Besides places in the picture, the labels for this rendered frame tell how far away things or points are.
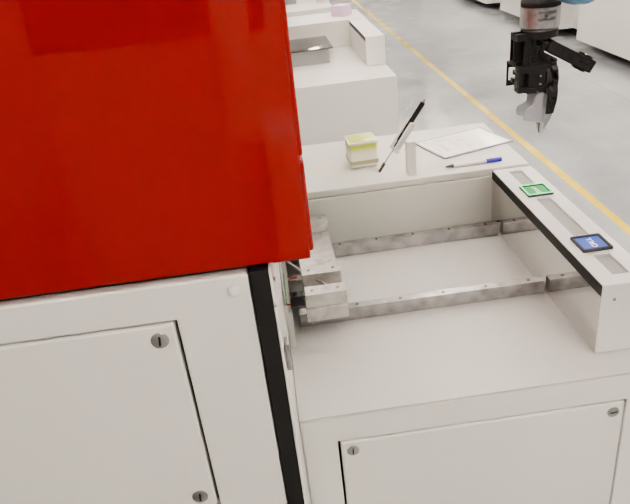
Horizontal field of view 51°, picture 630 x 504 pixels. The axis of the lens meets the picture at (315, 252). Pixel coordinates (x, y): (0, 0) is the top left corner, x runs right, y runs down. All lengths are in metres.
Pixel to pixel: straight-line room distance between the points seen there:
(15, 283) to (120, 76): 0.26
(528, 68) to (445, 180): 0.37
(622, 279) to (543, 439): 0.31
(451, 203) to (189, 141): 1.06
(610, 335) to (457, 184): 0.57
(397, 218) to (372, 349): 0.47
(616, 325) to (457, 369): 0.28
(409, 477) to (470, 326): 0.31
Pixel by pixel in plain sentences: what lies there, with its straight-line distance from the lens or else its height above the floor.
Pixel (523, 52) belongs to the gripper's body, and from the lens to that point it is 1.42.
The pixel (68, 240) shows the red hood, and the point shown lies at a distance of 0.74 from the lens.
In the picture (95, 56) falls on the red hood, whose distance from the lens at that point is 0.67.
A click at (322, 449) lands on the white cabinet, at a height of 0.75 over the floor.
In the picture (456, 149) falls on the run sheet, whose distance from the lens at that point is 1.77.
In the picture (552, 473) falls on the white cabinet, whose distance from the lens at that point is 1.35.
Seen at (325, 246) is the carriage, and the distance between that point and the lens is 1.50.
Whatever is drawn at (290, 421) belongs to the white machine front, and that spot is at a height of 1.00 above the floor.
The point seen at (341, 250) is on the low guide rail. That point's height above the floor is 0.84.
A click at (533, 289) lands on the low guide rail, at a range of 1.42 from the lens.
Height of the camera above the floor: 1.57
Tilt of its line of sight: 28 degrees down
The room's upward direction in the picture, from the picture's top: 7 degrees counter-clockwise
